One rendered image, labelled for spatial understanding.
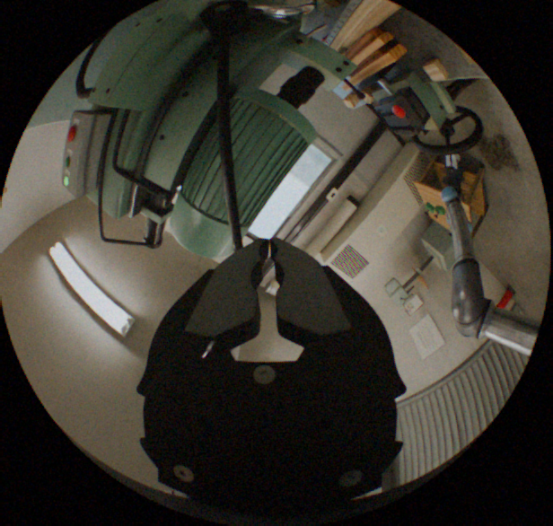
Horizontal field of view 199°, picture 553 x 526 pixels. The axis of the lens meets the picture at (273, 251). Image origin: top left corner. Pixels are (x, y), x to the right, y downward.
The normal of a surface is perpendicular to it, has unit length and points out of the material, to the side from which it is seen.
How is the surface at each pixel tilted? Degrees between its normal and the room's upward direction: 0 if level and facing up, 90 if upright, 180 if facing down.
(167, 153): 90
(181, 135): 90
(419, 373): 90
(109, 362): 180
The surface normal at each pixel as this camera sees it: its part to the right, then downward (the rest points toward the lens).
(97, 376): 0.57, -0.69
